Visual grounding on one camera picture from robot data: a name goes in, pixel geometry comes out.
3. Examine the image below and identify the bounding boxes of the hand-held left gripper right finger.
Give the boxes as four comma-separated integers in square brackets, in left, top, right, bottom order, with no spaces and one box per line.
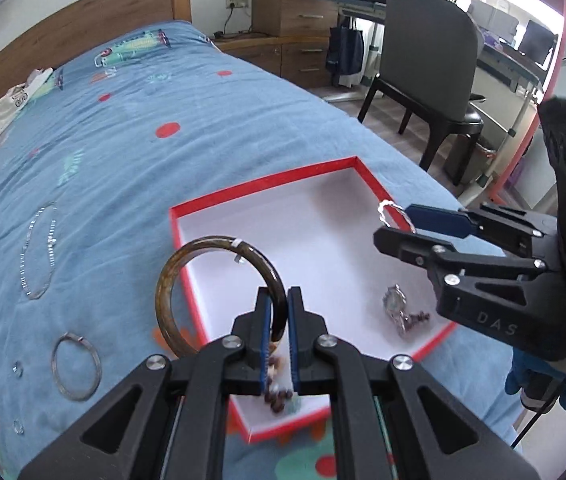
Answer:
[287,286,541,480]

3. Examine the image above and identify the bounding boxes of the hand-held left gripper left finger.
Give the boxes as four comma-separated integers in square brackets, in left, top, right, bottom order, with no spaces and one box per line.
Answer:
[18,287,271,480]

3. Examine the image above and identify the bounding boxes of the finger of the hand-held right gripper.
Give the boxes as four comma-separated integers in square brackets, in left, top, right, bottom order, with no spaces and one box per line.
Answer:
[373,226,549,281]
[405,202,559,261]

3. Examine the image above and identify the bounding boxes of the silver twisted bracelet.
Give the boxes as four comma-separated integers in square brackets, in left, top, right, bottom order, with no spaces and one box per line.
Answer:
[377,200,416,233]

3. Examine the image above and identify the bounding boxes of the red cardboard box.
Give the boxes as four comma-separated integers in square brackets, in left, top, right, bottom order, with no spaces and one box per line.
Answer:
[169,156,459,443]

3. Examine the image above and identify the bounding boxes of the dark brown bangle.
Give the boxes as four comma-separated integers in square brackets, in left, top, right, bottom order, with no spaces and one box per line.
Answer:
[155,236,289,361]

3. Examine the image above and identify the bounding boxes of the thin silver bangle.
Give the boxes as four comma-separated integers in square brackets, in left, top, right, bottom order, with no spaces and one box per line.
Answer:
[51,331,102,402]

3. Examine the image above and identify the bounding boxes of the rhinestone bracelet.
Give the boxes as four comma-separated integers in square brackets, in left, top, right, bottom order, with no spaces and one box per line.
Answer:
[19,201,60,301]

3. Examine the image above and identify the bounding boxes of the silver charm jewellery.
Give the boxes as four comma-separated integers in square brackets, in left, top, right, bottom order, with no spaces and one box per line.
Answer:
[382,284,414,336]

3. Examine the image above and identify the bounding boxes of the grey chair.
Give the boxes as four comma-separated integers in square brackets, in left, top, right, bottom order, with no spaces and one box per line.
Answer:
[358,0,486,172]

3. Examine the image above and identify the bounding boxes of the blue printed blanket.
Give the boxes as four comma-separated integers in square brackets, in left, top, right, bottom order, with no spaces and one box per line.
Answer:
[0,21,524,480]

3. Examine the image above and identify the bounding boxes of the dark hanging bag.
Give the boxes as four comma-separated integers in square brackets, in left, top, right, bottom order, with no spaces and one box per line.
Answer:
[325,25,365,75]

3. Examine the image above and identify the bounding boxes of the black monitor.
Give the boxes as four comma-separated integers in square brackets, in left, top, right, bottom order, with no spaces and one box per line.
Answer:
[519,20,559,68]

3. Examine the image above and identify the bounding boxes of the low wooden cabinet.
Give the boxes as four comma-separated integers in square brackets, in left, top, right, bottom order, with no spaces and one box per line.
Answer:
[213,35,336,88]

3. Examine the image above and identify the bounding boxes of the grey desk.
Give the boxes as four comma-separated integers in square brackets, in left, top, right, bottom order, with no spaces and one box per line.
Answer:
[338,0,546,91]

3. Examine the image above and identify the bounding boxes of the tall wooden drawer cabinet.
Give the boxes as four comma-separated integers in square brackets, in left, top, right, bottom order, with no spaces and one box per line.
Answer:
[251,0,342,38]

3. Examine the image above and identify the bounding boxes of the wooden headboard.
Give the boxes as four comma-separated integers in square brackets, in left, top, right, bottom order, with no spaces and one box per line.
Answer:
[0,0,191,116]

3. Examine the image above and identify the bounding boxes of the brown bead bracelet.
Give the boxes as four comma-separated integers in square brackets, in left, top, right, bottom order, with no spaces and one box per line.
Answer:
[262,355,295,415]

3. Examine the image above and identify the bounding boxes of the black cable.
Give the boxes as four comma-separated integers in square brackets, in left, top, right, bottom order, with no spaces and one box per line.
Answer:
[510,330,566,448]

